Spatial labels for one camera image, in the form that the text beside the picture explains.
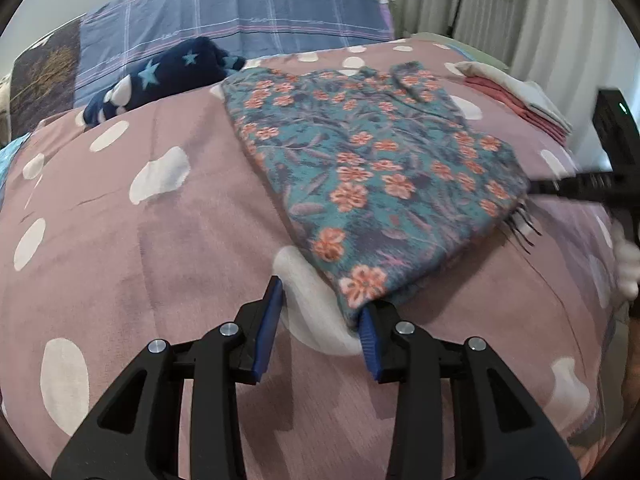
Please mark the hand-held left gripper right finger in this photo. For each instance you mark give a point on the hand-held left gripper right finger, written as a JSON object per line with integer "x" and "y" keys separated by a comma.
{"x": 371, "y": 345}

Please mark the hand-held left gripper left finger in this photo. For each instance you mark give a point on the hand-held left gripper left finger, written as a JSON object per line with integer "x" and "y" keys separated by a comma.
{"x": 267, "y": 330}

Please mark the dark printed pillow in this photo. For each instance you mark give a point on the dark printed pillow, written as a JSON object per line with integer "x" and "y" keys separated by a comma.
{"x": 45, "y": 75}

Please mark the grey curtain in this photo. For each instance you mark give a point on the grey curtain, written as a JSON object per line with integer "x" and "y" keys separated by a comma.
{"x": 520, "y": 15}

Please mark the pale green cloth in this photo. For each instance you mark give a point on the pale green cloth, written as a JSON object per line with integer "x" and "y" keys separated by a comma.
{"x": 465, "y": 50}

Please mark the teal floral garment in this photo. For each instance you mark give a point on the teal floral garment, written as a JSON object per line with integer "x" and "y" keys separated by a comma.
{"x": 370, "y": 170}

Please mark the pink white-dotted blanket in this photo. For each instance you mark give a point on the pink white-dotted blanket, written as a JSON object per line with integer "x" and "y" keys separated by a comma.
{"x": 175, "y": 240}

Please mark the person's right hand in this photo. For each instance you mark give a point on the person's right hand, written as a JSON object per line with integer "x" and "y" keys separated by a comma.
{"x": 629, "y": 265}

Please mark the blue plaid pillow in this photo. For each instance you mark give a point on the blue plaid pillow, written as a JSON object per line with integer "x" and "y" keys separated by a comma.
{"x": 250, "y": 15}

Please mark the folded pink cloth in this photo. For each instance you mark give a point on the folded pink cloth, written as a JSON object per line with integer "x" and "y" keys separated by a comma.
{"x": 515, "y": 107}

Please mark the navy star-print cloth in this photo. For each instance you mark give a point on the navy star-print cloth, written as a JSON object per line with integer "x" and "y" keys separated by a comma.
{"x": 160, "y": 75}

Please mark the turquoise bedsheet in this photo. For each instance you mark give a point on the turquoise bedsheet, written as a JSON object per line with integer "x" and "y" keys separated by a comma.
{"x": 10, "y": 160}

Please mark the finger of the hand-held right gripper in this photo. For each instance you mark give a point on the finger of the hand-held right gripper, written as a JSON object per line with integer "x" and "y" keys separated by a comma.
{"x": 570, "y": 186}

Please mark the folded white cloth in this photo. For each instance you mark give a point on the folded white cloth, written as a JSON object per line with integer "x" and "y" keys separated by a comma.
{"x": 520, "y": 90}

